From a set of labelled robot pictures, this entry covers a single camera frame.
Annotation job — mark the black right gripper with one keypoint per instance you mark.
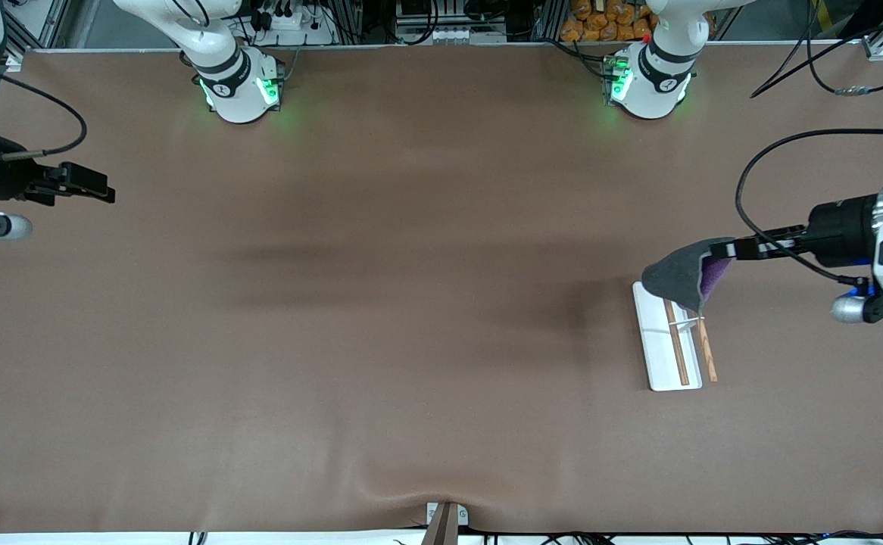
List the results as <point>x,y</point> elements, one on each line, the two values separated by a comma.
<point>4,179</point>

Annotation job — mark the grey purple-backed towel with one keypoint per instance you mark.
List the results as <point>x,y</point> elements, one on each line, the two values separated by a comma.
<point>676,276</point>

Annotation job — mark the orange packaged goods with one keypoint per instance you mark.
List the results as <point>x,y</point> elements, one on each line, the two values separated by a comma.
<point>593,19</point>

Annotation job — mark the white rack base tray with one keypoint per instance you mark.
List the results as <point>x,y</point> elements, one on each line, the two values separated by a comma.
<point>661,363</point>

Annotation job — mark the white power strip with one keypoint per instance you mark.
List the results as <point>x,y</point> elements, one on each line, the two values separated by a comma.
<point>294,23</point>

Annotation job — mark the thin white rack crossbar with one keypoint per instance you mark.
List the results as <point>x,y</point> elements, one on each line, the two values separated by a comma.
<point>680,324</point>

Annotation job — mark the brown mounting pole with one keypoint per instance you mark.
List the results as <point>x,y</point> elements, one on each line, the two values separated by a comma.
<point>441,530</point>

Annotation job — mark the brown table mat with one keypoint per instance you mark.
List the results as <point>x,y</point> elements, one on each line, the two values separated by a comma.
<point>260,378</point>

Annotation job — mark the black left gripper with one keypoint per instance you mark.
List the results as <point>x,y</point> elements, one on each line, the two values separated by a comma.
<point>841,230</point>

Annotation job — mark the grey metal bracket plate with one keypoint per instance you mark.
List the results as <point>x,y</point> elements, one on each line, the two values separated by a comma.
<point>463,515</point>

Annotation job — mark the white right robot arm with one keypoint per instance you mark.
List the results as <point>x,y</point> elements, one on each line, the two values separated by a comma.
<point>233,83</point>

